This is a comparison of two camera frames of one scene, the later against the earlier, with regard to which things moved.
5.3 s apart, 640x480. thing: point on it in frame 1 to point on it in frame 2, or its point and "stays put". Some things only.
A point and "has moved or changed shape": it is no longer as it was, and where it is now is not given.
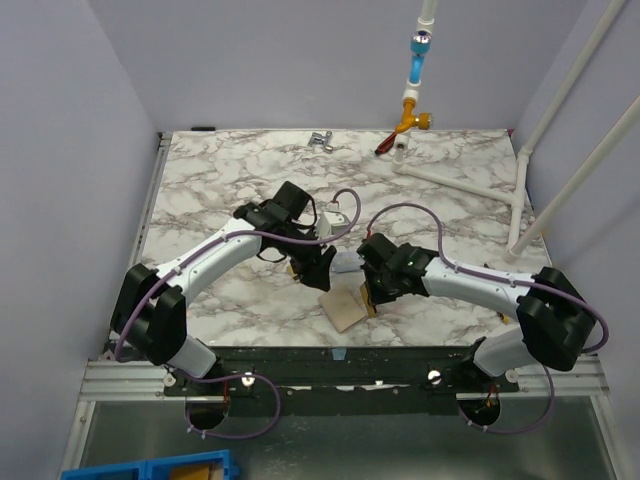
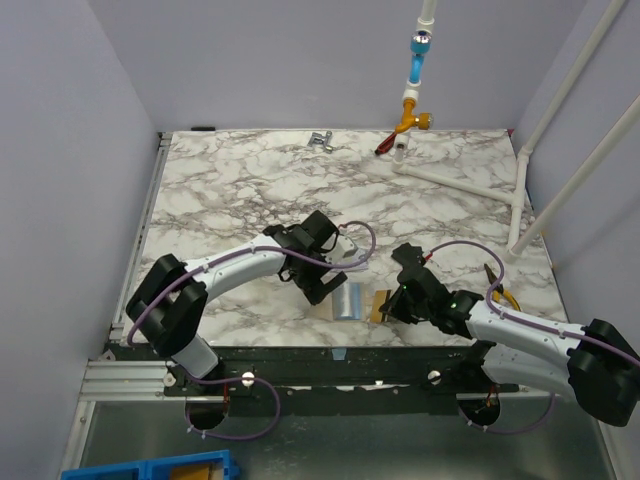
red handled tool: (386, 144) stays put
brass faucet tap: (424, 121) stays put
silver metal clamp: (321, 139) stays put
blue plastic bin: (196, 466) stays put
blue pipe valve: (420, 44) stays put
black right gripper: (378, 284) to (400, 301)
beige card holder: (345, 305) to (324, 310)
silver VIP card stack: (347, 262) has moved or changed shape
